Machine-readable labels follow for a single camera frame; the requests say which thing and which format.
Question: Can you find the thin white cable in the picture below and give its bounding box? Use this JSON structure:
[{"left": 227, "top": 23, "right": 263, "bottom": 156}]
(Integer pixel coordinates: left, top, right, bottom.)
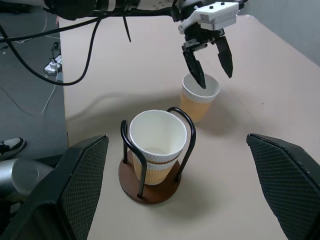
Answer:
[{"left": 40, "top": 69, "right": 62, "bottom": 116}]

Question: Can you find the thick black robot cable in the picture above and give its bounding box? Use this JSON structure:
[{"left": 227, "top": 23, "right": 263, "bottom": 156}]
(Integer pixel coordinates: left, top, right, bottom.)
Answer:
[{"left": 0, "top": 14, "right": 103, "bottom": 87}]

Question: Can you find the orange ribbed paper cup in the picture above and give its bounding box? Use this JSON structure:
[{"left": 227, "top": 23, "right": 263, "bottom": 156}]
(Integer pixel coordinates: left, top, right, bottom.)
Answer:
[
  {"left": 132, "top": 149, "right": 181, "bottom": 186},
  {"left": 179, "top": 73, "right": 221, "bottom": 123},
  {"left": 129, "top": 109, "right": 188, "bottom": 166}
]

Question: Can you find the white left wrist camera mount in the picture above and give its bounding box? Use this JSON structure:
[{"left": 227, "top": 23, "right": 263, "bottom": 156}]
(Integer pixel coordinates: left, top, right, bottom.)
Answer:
[{"left": 177, "top": 1, "right": 238, "bottom": 35}]

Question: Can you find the black wire cup holder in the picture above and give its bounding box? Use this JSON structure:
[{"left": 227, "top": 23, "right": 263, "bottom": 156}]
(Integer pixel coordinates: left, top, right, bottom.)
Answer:
[{"left": 117, "top": 106, "right": 197, "bottom": 205}]

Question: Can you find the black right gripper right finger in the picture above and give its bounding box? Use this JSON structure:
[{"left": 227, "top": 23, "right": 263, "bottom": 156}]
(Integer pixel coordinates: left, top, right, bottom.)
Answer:
[{"left": 246, "top": 133, "right": 320, "bottom": 240}]

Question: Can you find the black cable tie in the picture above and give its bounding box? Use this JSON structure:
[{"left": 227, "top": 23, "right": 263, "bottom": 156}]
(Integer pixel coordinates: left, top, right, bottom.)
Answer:
[{"left": 121, "top": 14, "right": 132, "bottom": 43}]

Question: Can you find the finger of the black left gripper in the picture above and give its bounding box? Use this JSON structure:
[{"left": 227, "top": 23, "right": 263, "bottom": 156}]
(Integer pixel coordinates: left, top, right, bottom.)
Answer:
[
  {"left": 182, "top": 48, "right": 207, "bottom": 90},
  {"left": 215, "top": 35, "right": 235, "bottom": 80}
]

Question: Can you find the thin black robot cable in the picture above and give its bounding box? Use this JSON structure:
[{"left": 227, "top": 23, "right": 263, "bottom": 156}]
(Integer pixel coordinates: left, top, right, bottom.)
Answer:
[{"left": 0, "top": 8, "right": 176, "bottom": 43}]

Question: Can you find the black and white shoe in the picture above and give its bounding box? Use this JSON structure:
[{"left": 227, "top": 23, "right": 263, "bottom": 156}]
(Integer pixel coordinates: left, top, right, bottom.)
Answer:
[{"left": 0, "top": 136, "right": 27, "bottom": 161}]

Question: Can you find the silver robot body part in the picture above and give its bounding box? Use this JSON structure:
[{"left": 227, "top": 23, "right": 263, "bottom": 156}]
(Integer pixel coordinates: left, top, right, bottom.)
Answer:
[{"left": 0, "top": 157, "right": 55, "bottom": 201}]

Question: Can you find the white power strip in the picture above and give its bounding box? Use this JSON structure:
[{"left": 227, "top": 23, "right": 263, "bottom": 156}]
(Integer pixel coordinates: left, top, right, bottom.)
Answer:
[{"left": 43, "top": 55, "right": 63, "bottom": 75}]

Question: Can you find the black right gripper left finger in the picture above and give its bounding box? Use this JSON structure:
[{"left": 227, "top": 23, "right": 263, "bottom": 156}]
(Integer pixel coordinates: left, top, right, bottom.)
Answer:
[{"left": 0, "top": 134, "right": 110, "bottom": 240}]

